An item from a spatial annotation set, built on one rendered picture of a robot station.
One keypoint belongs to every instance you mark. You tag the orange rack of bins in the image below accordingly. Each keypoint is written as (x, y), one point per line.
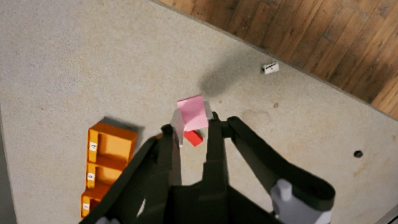
(112, 153)

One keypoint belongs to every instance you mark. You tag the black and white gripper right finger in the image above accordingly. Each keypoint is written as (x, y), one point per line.
(297, 196)

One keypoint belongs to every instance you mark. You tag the pink rectangular block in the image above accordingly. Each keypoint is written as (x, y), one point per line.
(193, 112)

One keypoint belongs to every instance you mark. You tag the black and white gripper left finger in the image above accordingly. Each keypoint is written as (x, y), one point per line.
(122, 202)

